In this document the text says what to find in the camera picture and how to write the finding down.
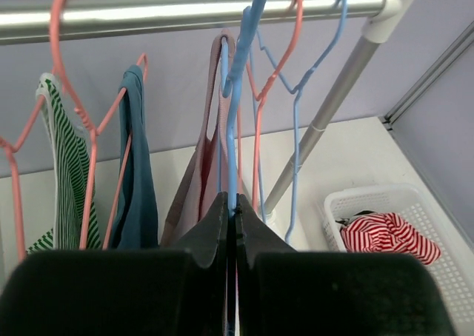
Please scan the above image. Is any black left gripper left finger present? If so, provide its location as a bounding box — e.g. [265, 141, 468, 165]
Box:
[1, 192, 228, 335]

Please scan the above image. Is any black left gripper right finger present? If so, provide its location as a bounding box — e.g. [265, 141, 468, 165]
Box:
[235, 195, 456, 335]

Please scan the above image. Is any black white striped tank top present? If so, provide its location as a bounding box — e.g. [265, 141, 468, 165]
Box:
[336, 210, 377, 227]

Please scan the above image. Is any pink tank top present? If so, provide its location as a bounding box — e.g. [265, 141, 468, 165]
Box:
[160, 29, 236, 247]

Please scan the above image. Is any red white striped tank top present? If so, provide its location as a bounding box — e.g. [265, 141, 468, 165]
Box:
[340, 212, 441, 265]

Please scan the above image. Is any pink hanger with red top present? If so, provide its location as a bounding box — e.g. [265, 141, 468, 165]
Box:
[246, 0, 303, 210]

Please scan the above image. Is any blue hanger end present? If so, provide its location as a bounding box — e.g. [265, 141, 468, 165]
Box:
[253, 0, 349, 241]

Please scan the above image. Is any blue tank top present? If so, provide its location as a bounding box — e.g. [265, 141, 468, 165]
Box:
[109, 64, 158, 249]

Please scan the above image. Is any green white striped tank top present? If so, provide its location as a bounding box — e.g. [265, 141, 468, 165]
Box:
[27, 73, 90, 254]

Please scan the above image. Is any pink hanger with green top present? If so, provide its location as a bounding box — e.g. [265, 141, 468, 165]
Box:
[0, 95, 47, 261]

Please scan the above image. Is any white plastic mesh basket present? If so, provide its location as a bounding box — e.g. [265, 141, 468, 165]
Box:
[323, 184, 473, 335]

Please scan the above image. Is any silver and white clothes rack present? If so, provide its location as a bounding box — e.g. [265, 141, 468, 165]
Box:
[1, 0, 414, 210]

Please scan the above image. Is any aluminium frame post right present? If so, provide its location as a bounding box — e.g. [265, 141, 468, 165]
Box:
[381, 22, 473, 131]

